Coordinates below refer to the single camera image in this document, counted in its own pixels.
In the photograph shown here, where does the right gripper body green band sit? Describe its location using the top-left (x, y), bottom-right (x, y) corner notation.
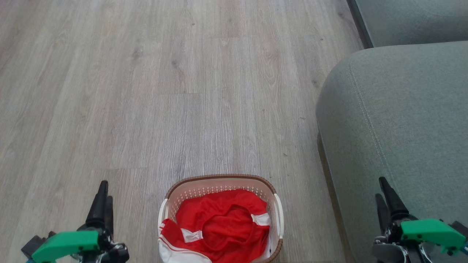
top-left (372, 217), bottom-right (468, 263)

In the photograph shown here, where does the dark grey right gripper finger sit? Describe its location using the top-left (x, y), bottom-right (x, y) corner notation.
top-left (375, 193), bottom-right (391, 235)
top-left (378, 177), bottom-right (410, 222)

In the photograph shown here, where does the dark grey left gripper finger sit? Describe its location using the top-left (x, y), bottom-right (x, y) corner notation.
top-left (105, 196), bottom-right (114, 235)
top-left (86, 180), bottom-right (109, 229)

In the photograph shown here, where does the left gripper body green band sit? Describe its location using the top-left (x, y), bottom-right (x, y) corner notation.
top-left (21, 224), bottom-right (129, 263)

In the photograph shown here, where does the red white shirt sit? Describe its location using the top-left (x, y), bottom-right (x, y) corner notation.
top-left (160, 189), bottom-right (272, 263)

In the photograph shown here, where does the grey sofa seat cushion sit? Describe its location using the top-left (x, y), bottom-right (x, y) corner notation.
top-left (354, 0), bottom-right (468, 48)
top-left (316, 41), bottom-right (468, 263)

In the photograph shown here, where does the white laundry basket brown rim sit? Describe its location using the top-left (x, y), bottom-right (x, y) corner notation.
top-left (158, 174), bottom-right (284, 263)

